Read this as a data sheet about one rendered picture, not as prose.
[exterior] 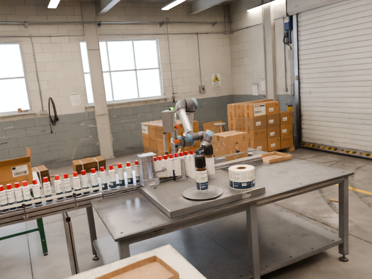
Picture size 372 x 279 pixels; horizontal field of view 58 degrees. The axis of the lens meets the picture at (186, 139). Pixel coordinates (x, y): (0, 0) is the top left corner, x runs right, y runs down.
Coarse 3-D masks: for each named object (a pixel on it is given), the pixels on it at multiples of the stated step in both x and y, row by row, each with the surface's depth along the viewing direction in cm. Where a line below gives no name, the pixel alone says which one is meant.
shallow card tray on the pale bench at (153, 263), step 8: (152, 256) 179; (136, 264) 174; (144, 264) 177; (152, 264) 176; (160, 264) 176; (112, 272) 167; (120, 272) 170; (128, 272) 170; (136, 272) 170; (144, 272) 169; (152, 272) 169; (160, 272) 168; (168, 272) 167; (176, 272) 163
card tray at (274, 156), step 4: (272, 152) 374; (276, 152) 373; (280, 152) 368; (264, 156) 369; (268, 156) 370; (272, 156) 368; (276, 156) 367; (280, 156) 365; (284, 156) 363; (288, 156) 351; (264, 160) 355; (268, 160) 353; (272, 160) 342; (276, 160) 344; (280, 160) 347; (284, 160) 349
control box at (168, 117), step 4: (164, 112) 301; (168, 112) 301; (172, 112) 301; (164, 116) 302; (168, 116) 302; (172, 116) 302; (164, 120) 303; (168, 120) 302; (172, 120) 302; (164, 124) 303; (168, 124) 303; (172, 124) 302; (176, 124) 316; (164, 128) 304; (168, 128) 304; (172, 128) 303
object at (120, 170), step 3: (120, 165) 285; (120, 168) 285; (117, 171) 286; (120, 171) 285; (120, 174) 285; (123, 174) 287; (120, 177) 286; (123, 177) 287; (120, 180) 286; (123, 180) 287; (120, 183) 287; (123, 183) 288; (120, 186) 288; (123, 186) 288
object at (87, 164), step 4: (100, 156) 760; (76, 160) 742; (80, 160) 741; (84, 160) 737; (88, 160) 734; (92, 160) 730; (96, 160) 725; (100, 160) 722; (104, 160) 721; (76, 164) 696; (80, 164) 698; (84, 164) 702; (88, 164) 712; (92, 164) 710; (96, 164) 713; (100, 164) 716; (104, 164) 719; (76, 168) 696; (80, 168) 700; (84, 168) 703; (88, 168) 708; (96, 168) 714; (104, 168) 721; (80, 172) 701; (88, 172) 708
